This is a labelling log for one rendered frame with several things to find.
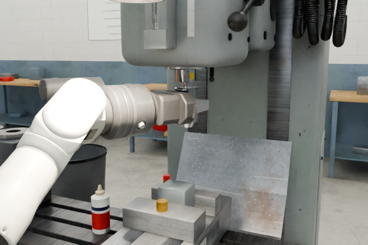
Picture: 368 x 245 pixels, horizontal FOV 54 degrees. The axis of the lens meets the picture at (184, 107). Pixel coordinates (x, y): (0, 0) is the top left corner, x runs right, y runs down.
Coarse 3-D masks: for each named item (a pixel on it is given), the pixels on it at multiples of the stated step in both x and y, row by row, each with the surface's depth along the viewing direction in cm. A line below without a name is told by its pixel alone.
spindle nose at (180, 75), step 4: (176, 72) 67; (180, 72) 66; (184, 72) 66; (188, 72) 66; (192, 72) 66; (196, 72) 67; (176, 76) 67; (180, 76) 67; (184, 76) 66; (188, 76) 66; (196, 76) 67; (176, 80) 67; (180, 80) 67; (184, 80) 66; (188, 80) 66; (192, 80) 67; (196, 80) 67
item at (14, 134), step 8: (0, 128) 97; (16, 128) 97; (24, 128) 97; (0, 136) 89; (8, 136) 89; (16, 136) 90; (0, 144) 88; (8, 144) 87; (16, 144) 87; (0, 152) 88; (8, 152) 87; (0, 160) 88; (48, 192) 98
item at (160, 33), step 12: (168, 0) 55; (156, 12) 55; (168, 12) 55; (156, 24) 55; (168, 24) 55; (144, 36) 56; (156, 36) 56; (168, 36) 56; (144, 48) 57; (156, 48) 56; (168, 48) 56
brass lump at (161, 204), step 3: (156, 201) 67; (159, 201) 67; (162, 201) 67; (165, 201) 67; (156, 204) 67; (159, 204) 66; (162, 204) 66; (165, 204) 66; (156, 207) 67; (159, 207) 66; (162, 207) 66; (165, 207) 66; (156, 210) 67; (159, 210) 66; (162, 210) 66; (165, 210) 67
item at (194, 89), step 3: (177, 87) 68; (180, 87) 68; (183, 87) 68; (186, 87) 68; (189, 87) 68; (192, 87) 68; (195, 87) 68; (198, 87) 69; (177, 90) 67; (180, 90) 67; (183, 90) 67; (186, 90) 67; (189, 90) 67; (192, 90) 67; (195, 90) 67; (198, 90) 68; (192, 93) 67
